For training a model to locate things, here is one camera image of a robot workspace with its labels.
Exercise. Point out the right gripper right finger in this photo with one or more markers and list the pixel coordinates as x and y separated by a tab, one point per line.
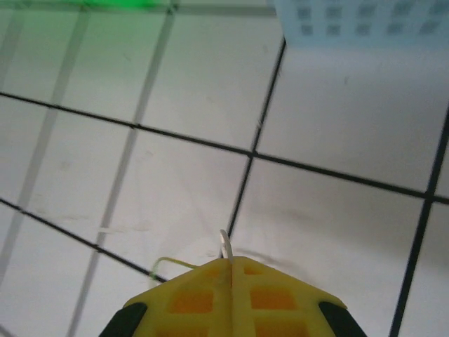
273	284

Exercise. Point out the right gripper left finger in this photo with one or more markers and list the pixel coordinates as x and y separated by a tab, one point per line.
196	288

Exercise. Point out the light blue plastic basket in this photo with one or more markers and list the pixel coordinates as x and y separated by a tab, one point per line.
350	24

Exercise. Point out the green plastic basket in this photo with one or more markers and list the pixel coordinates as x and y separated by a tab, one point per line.
115	3

